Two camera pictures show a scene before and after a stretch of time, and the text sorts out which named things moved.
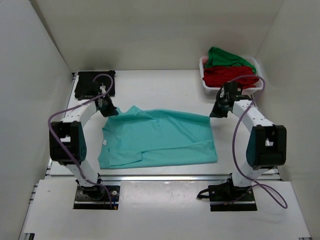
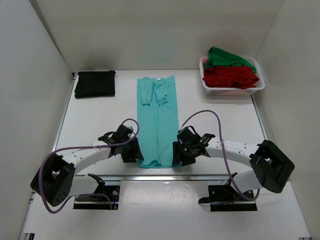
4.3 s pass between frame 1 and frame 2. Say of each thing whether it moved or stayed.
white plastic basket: stayed
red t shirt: stayed
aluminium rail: stayed
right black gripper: moved
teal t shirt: moved
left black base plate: stayed
